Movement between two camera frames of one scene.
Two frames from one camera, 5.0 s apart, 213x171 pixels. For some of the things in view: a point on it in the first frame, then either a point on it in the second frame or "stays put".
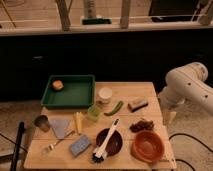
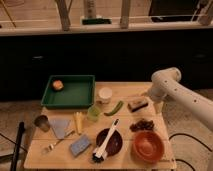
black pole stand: (17, 147) stays put
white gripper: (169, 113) -> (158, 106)
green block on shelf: (97, 21) stays put
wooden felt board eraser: (134, 106) stays put
